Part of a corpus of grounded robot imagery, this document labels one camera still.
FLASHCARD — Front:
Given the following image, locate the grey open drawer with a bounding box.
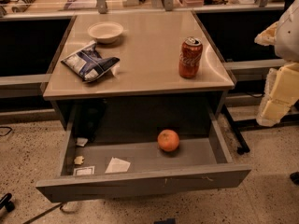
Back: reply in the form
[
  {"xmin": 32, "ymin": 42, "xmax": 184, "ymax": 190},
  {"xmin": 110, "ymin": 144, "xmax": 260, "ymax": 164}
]
[{"xmin": 36, "ymin": 104, "xmax": 250, "ymax": 203}]

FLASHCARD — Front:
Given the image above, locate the black floor cable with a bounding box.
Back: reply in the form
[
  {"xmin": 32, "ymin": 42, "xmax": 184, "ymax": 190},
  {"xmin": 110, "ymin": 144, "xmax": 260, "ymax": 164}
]
[{"xmin": 21, "ymin": 203, "xmax": 64, "ymax": 224}]

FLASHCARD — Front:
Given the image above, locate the white bowl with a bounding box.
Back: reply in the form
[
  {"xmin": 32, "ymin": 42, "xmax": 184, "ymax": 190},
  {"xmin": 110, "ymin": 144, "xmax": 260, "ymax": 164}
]
[{"xmin": 88, "ymin": 21, "xmax": 123, "ymax": 44}]

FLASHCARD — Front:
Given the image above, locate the blue white chip bag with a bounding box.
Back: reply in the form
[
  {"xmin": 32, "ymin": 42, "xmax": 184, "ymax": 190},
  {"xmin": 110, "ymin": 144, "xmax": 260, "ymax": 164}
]
[{"xmin": 61, "ymin": 41, "xmax": 120, "ymax": 82}]

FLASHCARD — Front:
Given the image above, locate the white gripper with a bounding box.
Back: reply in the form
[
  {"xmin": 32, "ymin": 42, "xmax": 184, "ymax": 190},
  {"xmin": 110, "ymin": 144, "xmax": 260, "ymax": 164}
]
[{"xmin": 254, "ymin": 0, "xmax": 299, "ymax": 127}]

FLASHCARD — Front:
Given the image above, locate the small framed card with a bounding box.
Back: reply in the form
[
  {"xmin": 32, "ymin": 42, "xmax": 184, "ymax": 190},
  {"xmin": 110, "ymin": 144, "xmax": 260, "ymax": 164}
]
[{"xmin": 73, "ymin": 166, "xmax": 94, "ymax": 175}]

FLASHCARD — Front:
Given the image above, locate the small white paper scrap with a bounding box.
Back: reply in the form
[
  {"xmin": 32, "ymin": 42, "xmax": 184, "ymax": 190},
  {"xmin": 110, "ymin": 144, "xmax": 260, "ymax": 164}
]
[{"xmin": 76, "ymin": 137, "xmax": 88, "ymax": 147}]

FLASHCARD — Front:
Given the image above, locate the white paper sheet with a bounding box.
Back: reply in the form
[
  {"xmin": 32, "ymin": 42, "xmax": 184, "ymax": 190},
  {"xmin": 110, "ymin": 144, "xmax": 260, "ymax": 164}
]
[{"xmin": 105, "ymin": 157, "xmax": 131, "ymax": 174}]

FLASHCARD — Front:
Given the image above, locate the crumpled yellow scrap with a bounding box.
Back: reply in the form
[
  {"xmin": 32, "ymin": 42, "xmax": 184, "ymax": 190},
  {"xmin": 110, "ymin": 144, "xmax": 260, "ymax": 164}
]
[{"xmin": 74, "ymin": 156, "xmax": 84, "ymax": 165}]

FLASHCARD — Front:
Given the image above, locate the red soda can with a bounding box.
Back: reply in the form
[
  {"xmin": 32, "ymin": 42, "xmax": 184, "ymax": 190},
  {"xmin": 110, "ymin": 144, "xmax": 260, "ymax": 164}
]
[{"xmin": 178, "ymin": 36, "xmax": 203, "ymax": 78}]

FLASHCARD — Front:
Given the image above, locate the beige top cabinet counter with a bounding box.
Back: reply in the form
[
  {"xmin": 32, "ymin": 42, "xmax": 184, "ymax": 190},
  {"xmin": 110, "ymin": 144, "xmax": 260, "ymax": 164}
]
[{"xmin": 43, "ymin": 11, "xmax": 235, "ymax": 102}]

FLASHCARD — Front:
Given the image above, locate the orange fruit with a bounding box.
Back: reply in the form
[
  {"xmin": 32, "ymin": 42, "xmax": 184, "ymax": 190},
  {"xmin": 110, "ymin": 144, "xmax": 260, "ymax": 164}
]
[{"xmin": 157, "ymin": 129, "xmax": 179, "ymax": 152}]

